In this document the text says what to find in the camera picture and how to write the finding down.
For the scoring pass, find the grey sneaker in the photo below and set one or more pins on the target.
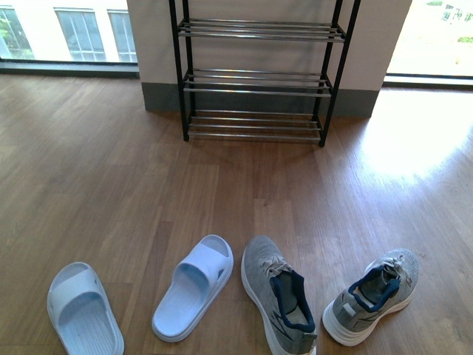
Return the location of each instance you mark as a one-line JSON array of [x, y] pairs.
[[277, 290], [387, 286]]

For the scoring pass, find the black metal shoe rack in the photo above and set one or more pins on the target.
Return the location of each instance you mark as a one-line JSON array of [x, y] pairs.
[[263, 105]]

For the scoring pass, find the light blue slipper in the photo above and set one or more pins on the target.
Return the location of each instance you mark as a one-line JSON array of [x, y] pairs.
[[81, 314], [196, 282]]

